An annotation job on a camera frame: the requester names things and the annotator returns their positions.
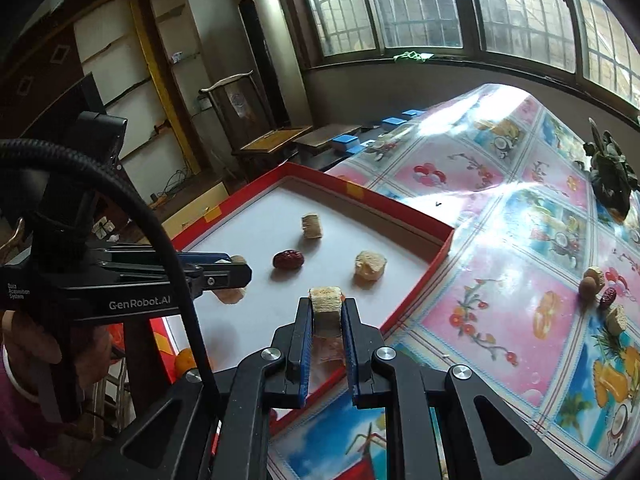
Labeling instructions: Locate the small corn cob chunk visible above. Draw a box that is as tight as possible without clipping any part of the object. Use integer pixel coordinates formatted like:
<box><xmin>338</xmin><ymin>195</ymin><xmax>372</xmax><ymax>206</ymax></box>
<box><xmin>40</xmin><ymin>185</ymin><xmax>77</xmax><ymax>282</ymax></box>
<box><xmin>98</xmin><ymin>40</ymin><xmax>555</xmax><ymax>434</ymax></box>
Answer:
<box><xmin>308</xmin><ymin>286</ymin><xmax>345</xmax><ymax>338</ymax></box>

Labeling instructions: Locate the large orange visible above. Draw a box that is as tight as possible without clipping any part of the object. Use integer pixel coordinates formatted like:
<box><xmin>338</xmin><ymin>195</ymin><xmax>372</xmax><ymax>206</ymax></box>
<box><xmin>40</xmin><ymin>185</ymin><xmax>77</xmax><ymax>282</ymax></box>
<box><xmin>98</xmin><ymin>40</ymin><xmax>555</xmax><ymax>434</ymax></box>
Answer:
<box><xmin>174</xmin><ymin>348</ymin><xmax>198</xmax><ymax>378</ymax></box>

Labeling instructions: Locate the tall floor air conditioner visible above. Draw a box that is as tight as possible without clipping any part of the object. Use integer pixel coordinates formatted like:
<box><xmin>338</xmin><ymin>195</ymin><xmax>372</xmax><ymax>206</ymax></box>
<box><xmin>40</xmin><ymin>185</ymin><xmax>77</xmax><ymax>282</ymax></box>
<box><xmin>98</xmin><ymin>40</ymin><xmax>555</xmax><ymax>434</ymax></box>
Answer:
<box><xmin>233</xmin><ymin>0</ymin><xmax>312</xmax><ymax>127</ymax></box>

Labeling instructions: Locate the wooden chair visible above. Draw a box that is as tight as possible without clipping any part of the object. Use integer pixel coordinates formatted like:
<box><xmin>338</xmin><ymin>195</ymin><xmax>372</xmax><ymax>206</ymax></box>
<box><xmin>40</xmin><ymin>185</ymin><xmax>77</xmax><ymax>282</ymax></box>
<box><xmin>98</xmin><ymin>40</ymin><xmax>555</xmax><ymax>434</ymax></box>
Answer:
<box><xmin>198</xmin><ymin>70</ymin><xmax>312</xmax><ymax>181</ymax></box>

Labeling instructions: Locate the brown longan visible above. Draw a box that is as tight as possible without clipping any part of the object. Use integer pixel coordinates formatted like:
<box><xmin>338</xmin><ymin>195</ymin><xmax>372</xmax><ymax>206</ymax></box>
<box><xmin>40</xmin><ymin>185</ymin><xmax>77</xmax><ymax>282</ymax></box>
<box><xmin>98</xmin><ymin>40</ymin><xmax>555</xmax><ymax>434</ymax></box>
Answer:
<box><xmin>578</xmin><ymin>275</ymin><xmax>599</xmax><ymax>304</ymax></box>

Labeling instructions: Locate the pale corn cob piece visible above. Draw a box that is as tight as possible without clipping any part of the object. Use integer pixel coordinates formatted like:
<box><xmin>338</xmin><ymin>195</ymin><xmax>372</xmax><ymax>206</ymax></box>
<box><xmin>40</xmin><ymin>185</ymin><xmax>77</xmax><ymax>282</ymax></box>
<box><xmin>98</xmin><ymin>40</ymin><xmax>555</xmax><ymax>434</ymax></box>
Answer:
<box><xmin>355</xmin><ymin>250</ymin><xmax>387</xmax><ymax>282</ymax></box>

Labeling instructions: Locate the red shallow box tray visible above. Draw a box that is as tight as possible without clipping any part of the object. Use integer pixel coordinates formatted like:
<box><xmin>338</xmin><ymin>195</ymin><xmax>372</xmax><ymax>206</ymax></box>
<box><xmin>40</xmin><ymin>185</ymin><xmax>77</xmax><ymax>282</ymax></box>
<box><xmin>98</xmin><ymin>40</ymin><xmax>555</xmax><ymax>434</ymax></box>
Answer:
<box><xmin>171</xmin><ymin>162</ymin><xmax>454</xmax><ymax>370</ymax></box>

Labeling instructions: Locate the red jujube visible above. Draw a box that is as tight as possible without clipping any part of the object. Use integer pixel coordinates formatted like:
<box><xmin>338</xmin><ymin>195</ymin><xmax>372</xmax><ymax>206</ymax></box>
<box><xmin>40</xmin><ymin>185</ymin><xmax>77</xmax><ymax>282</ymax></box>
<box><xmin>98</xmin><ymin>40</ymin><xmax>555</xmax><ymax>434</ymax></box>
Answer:
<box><xmin>598</xmin><ymin>286</ymin><xmax>617</xmax><ymax>311</ymax></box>

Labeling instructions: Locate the floral plastic tablecloth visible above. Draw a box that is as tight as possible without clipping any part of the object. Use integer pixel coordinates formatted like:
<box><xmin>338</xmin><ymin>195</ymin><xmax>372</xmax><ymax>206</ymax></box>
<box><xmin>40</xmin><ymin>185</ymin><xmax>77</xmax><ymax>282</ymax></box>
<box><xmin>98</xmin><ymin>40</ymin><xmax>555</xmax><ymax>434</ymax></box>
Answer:
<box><xmin>267</xmin><ymin>83</ymin><xmax>640</xmax><ymax>480</ymax></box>

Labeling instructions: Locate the pink sleeve forearm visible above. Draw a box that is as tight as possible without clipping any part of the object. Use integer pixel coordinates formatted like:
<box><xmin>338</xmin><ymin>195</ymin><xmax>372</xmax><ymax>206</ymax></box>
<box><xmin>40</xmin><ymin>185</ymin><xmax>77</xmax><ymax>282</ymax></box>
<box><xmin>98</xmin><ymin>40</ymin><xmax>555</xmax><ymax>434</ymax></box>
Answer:
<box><xmin>1</xmin><ymin>349</ymin><xmax>70</xmax><ymax>479</ymax></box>

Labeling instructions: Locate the green cloth on sill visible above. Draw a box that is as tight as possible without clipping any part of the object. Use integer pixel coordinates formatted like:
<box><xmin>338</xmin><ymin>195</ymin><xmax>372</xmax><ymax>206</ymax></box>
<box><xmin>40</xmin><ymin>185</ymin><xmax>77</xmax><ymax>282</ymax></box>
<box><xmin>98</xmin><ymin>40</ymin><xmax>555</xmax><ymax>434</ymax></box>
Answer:
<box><xmin>393</xmin><ymin>51</ymin><xmax>434</xmax><ymax>64</ymax></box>

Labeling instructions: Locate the blue mahjong tile box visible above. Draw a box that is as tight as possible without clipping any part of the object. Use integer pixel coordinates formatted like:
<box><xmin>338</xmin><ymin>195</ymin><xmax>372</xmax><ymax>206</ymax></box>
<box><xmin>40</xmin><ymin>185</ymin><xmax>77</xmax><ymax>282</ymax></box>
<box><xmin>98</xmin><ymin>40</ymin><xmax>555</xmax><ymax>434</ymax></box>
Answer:
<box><xmin>330</xmin><ymin>133</ymin><xmax>360</xmax><ymax>152</ymax></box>

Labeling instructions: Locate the tall corn cob piece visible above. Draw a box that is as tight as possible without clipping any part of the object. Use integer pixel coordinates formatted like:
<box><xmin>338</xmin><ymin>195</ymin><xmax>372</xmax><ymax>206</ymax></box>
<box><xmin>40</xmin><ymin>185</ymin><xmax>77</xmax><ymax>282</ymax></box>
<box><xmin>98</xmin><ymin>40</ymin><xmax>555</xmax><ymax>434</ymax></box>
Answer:
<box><xmin>214</xmin><ymin>255</ymin><xmax>246</xmax><ymax>304</ymax></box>

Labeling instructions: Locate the red jujube gripped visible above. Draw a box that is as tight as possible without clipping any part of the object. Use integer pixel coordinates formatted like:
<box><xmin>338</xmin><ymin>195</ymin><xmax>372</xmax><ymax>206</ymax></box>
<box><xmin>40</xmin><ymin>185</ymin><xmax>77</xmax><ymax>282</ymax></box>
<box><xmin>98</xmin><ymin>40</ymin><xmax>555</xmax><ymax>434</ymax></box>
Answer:
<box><xmin>272</xmin><ymin>249</ymin><xmax>305</xmax><ymax>271</ymax></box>

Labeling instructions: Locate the person's left hand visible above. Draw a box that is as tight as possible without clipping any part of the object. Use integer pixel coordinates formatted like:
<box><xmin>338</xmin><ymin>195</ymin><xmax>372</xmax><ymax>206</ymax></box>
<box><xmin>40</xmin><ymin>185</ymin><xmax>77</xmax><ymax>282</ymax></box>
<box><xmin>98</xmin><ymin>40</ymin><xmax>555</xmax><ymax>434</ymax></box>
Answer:
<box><xmin>2</xmin><ymin>310</ymin><xmax>112</xmax><ymax>396</ymax></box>

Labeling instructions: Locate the black cable left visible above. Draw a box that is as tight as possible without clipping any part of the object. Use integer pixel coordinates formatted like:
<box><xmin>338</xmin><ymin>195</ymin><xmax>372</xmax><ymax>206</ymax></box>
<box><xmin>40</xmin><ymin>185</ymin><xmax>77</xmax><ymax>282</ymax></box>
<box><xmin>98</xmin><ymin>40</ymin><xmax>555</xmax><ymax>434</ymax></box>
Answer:
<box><xmin>0</xmin><ymin>138</ymin><xmax>222</xmax><ymax>401</ymax></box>

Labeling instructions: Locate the wooden stool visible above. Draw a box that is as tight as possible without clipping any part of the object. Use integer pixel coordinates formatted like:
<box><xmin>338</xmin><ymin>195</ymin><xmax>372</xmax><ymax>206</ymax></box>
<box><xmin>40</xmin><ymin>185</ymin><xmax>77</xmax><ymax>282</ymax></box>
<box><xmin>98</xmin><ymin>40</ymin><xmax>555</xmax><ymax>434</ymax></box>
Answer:
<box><xmin>294</xmin><ymin>124</ymin><xmax>361</xmax><ymax>157</ymax></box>

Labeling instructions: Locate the round corn cob slice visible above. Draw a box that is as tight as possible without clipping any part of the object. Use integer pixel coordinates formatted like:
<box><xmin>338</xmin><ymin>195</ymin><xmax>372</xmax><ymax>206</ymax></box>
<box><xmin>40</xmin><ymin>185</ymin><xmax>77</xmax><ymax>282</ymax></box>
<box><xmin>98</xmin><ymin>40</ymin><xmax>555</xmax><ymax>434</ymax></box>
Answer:
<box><xmin>605</xmin><ymin>304</ymin><xmax>628</xmax><ymax>337</ymax></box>

